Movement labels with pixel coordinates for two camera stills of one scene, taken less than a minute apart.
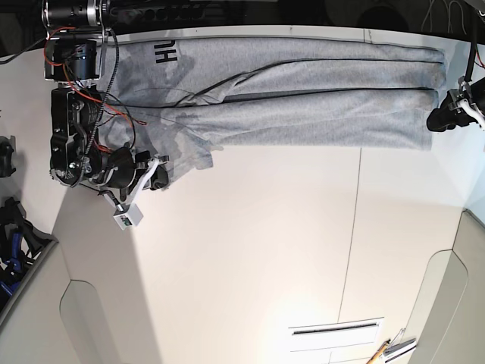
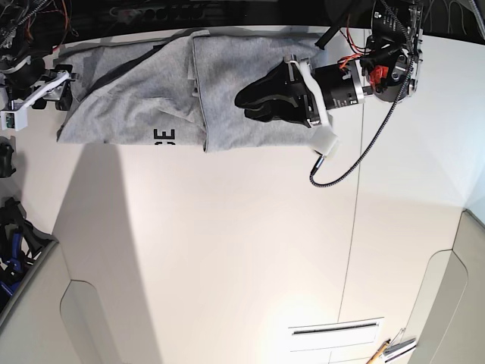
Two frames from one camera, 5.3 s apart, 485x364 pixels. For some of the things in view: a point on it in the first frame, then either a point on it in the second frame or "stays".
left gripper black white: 123,169 -> 55,87
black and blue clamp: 20,243 stays
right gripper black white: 470,98 -> 288,92
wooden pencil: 378,353 stays
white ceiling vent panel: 336,334 stays
